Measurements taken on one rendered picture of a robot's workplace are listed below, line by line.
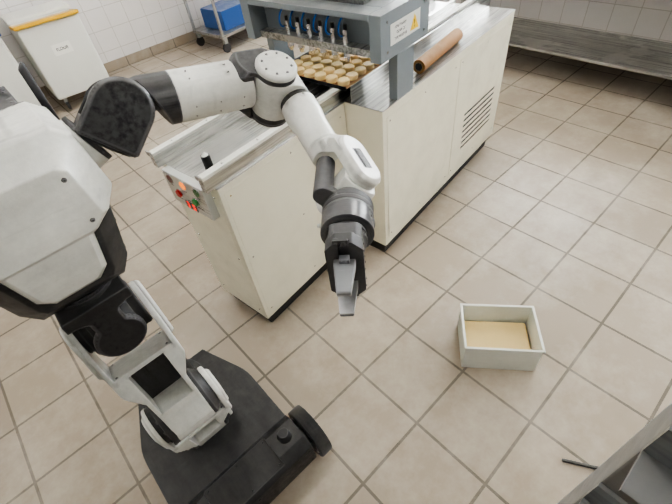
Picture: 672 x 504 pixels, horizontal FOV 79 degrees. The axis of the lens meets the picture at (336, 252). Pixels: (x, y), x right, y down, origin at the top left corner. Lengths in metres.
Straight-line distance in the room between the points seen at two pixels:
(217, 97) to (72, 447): 1.66
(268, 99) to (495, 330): 1.43
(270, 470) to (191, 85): 1.19
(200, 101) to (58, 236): 0.32
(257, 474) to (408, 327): 0.89
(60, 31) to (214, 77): 3.99
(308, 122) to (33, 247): 0.48
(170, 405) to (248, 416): 0.57
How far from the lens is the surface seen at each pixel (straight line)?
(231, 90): 0.82
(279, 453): 1.53
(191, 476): 1.65
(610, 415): 1.94
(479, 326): 1.92
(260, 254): 1.69
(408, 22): 1.74
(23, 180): 0.71
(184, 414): 1.16
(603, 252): 2.47
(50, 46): 4.77
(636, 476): 0.27
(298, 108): 0.81
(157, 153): 1.64
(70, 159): 0.73
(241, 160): 1.47
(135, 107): 0.77
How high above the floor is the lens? 1.63
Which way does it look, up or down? 46 degrees down
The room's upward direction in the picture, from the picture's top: 9 degrees counter-clockwise
